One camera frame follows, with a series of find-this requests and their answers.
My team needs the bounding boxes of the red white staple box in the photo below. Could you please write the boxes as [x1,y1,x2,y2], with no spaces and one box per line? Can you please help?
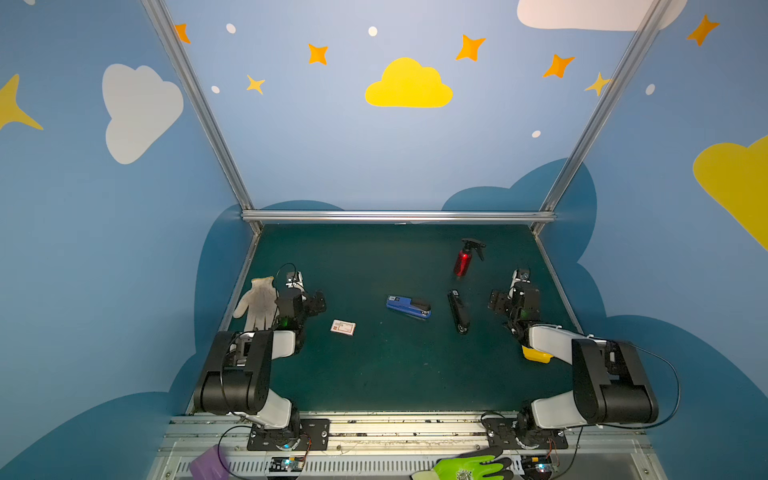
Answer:
[330,319,356,336]

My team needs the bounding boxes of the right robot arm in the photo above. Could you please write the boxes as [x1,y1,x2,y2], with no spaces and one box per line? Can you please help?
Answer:
[489,281,659,448]

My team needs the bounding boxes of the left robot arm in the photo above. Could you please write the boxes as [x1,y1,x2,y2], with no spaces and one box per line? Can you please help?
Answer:
[193,288,329,451]

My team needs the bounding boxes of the white knit glove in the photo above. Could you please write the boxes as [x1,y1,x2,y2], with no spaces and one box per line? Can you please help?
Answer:
[233,276,277,331]

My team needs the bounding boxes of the yellow plastic scoop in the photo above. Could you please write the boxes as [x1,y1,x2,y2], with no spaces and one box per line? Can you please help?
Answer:
[522,346,553,364]

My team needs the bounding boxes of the red spray bottle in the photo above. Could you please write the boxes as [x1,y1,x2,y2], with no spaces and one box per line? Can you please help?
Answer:
[453,238,486,278]

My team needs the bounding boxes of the green black work glove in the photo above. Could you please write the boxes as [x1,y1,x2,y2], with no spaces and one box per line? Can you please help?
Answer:
[411,447,515,480]

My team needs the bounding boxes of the purple cloth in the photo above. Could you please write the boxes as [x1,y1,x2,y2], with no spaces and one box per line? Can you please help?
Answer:
[189,445,230,480]

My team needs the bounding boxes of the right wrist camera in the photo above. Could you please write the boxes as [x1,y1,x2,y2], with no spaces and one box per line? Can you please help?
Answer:
[511,268,531,286]

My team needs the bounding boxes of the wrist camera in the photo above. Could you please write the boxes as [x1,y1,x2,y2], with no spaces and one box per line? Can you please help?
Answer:
[286,271,305,291]
[511,268,531,286]

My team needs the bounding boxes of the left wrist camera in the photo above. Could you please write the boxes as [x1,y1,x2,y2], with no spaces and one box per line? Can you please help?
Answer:
[286,271,305,291]

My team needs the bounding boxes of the aluminium rail frame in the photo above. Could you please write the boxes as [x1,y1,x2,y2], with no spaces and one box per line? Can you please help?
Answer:
[142,1,672,236]

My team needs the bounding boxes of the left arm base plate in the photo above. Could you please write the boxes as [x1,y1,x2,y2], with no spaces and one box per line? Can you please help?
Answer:
[246,418,331,452]

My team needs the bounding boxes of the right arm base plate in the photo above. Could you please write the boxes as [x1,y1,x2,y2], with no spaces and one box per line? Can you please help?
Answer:
[480,417,568,450]

